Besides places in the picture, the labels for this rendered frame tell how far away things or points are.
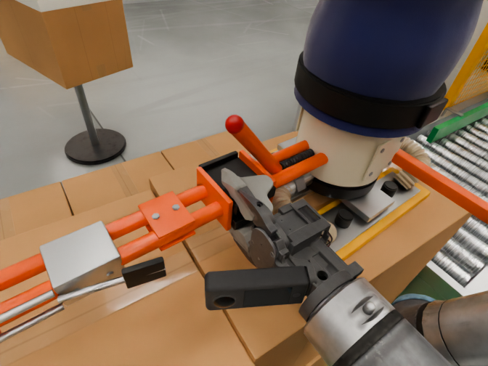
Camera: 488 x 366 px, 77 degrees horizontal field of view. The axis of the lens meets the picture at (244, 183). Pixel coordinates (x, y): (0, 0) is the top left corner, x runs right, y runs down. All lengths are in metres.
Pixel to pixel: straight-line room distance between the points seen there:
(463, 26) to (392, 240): 0.36
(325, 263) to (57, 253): 0.30
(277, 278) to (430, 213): 0.46
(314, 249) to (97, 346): 0.32
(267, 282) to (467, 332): 0.22
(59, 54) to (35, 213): 0.79
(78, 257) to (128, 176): 0.94
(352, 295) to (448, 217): 0.45
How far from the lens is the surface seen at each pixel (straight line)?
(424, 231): 0.70
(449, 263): 1.29
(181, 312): 0.50
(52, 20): 1.72
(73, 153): 2.38
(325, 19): 0.47
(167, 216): 0.40
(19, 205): 1.33
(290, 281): 0.36
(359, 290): 0.34
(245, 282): 0.35
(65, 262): 0.39
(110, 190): 1.27
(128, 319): 0.51
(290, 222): 0.39
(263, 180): 0.42
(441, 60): 0.47
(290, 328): 0.49
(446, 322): 0.46
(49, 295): 0.38
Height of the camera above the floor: 1.40
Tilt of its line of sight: 43 degrees down
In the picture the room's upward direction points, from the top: 7 degrees clockwise
